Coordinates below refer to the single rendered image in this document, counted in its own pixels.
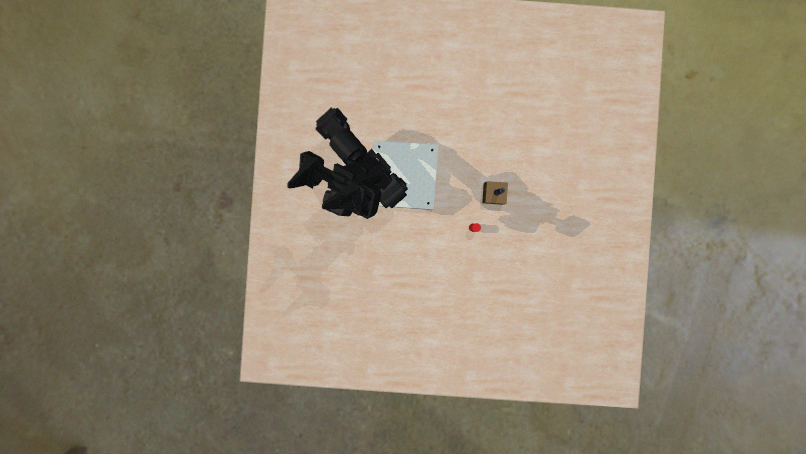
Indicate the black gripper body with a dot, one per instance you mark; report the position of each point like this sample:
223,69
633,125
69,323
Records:
343,176

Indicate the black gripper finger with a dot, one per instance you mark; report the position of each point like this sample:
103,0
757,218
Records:
351,198
304,176

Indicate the tan square block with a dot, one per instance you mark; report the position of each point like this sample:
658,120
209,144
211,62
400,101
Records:
488,193

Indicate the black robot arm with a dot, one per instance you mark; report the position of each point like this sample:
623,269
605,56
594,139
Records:
332,125

